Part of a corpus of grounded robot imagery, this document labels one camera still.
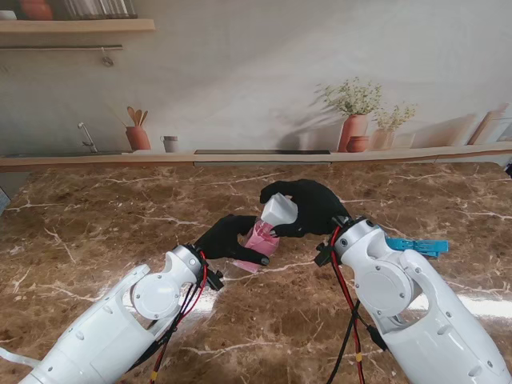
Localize wooden counter ledge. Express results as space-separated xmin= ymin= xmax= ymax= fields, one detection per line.
xmin=0 ymin=142 xmax=512 ymax=174

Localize row of glass jars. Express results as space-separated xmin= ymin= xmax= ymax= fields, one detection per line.
xmin=62 ymin=0 xmax=139 ymax=20

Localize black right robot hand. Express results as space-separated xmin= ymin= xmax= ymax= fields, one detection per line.
xmin=259 ymin=178 xmax=353 ymax=238

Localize chrome faucet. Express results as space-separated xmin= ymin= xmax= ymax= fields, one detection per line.
xmin=77 ymin=122 xmax=99 ymax=154

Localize tall terracotta flower vase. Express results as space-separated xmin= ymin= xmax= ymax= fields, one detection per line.
xmin=314 ymin=78 xmax=383 ymax=153

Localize grey mug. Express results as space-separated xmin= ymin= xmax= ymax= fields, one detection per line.
xmin=160 ymin=134 xmax=180 ymax=154

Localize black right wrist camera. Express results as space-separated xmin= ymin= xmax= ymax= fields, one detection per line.
xmin=314 ymin=242 xmax=341 ymax=267

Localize clear bottle with pink seasoning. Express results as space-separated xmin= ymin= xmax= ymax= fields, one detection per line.
xmin=233 ymin=222 xmax=281 ymax=274

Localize red black left arm cables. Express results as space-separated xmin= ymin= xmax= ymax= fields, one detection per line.
xmin=147 ymin=250 xmax=209 ymax=384

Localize wooden cutting boards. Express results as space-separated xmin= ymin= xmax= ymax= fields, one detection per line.
xmin=466 ymin=102 xmax=512 ymax=146

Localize wooden wall shelf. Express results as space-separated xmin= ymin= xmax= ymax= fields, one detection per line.
xmin=0 ymin=18 xmax=156 ymax=34

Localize white square bottle cap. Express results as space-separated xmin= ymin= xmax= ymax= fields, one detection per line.
xmin=260 ymin=193 xmax=299 ymax=230

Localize white strap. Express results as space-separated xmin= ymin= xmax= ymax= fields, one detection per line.
xmin=0 ymin=346 xmax=41 ymax=367

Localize small terracotta pot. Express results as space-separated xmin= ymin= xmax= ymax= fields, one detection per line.
xmin=346 ymin=134 xmax=371 ymax=154

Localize metal hanging rail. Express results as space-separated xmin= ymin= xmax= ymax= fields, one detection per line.
xmin=0 ymin=43 xmax=124 ymax=67

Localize blue plastic bag clip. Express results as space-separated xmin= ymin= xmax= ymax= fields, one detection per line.
xmin=386 ymin=238 xmax=450 ymax=259

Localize terracotta utensil pot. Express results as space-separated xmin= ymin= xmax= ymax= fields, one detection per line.
xmin=126 ymin=106 xmax=153 ymax=151

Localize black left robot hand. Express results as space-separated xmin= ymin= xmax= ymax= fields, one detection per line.
xmin=194 ymin=214 xmax=271 ymax=267

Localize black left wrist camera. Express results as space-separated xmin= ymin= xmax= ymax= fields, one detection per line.
xmin=206 ymin=270 xmax=225 ymax=292

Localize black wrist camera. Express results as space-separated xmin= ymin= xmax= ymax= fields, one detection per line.
xmin=206 ymin=270 xmax=225 ymax=292
xmin=314 ymin=242 xmax=341 ymax=267

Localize terracotta jar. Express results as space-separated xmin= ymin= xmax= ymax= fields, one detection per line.
xmin=19 ymin=0 xmax=54 ymax=21

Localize red black right arm cables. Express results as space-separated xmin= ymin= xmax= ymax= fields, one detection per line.
xmin=326 ymin=226 xmax=389 ymax=384

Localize red black arm cables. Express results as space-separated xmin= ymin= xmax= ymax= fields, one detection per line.
xmin=147 ymin=250 xmax=209 ymax=384
xmin=326 ymin=226 xmax=389 ymax=384

